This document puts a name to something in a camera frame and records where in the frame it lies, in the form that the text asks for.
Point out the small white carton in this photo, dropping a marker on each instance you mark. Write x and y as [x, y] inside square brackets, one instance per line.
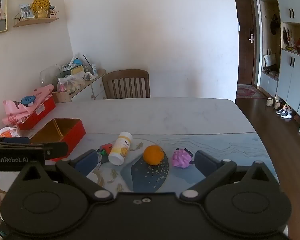
[94, 70]

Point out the brown door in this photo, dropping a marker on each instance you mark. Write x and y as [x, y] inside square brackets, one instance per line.
[243, 55]

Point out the orange fruit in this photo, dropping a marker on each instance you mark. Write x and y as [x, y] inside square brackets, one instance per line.
[153, 155]

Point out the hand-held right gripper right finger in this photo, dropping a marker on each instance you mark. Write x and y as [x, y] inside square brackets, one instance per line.
[204, 162]

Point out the door lock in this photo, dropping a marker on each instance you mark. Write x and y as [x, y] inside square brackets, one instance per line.
[251, 36]

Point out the teal box with yellow lid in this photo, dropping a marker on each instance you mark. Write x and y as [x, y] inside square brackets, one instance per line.
[76, 70]

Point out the white tote bag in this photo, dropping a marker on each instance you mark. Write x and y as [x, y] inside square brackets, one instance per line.
[270, 60]

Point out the clear plastic bag of items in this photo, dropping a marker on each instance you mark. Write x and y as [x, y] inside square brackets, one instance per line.
[70, 82]

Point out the white yellow bottle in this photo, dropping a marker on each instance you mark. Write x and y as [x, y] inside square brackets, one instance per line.
[120, 150]

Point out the beige slipper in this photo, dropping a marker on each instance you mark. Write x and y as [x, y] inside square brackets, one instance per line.
[277, 104]
[269, 101]

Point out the orange white packet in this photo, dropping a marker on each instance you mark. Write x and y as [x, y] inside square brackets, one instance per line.
[8, 132]

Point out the patterned rug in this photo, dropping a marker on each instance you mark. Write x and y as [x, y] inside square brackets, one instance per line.
[247, 92]

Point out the wooden chair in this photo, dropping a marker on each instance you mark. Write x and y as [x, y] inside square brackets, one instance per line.
[126, 73]

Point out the wooden white sideboard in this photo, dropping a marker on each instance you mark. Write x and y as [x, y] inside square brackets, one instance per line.
[97, 87]

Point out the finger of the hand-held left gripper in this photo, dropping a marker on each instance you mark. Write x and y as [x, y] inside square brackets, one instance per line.
[56, 150]
[10, 140]

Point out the red tin box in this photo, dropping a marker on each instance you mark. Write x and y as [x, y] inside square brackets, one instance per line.
[75, 135]

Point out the blue cloth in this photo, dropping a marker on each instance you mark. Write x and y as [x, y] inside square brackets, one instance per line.
[27, 100]

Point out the dark hanging bag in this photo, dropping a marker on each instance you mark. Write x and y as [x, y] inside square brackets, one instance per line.
[274, 25]

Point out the glass bowl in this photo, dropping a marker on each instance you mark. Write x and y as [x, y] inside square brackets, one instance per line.
[47, 76]

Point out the wooden wall shelf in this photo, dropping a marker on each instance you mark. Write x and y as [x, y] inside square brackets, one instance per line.
[35, 22]

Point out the black stick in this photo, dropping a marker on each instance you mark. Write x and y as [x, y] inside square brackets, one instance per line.
[87, 60]

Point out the white tube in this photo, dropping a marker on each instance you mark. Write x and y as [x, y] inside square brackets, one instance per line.
[74, 58]

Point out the yellow flower decoration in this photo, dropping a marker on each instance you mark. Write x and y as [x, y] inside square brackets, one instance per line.
[41, 5]

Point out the purple spiky toy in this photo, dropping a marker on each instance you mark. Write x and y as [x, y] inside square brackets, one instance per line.
[181, 158]

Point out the grey blue wall cabinet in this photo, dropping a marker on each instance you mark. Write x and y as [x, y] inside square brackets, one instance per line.
[290, 75]

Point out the red cardboard box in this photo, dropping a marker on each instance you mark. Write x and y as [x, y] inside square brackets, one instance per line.
[40, 116]

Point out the photo card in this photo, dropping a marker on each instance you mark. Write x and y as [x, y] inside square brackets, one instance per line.
[26, 10]

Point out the row of shelf ornaments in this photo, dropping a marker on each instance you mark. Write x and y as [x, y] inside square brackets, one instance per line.
[295, 43]

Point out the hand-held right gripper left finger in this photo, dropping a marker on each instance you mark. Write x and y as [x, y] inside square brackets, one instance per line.
[86, 160]

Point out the small red toy piece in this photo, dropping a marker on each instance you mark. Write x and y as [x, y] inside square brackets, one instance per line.
[107, 146]

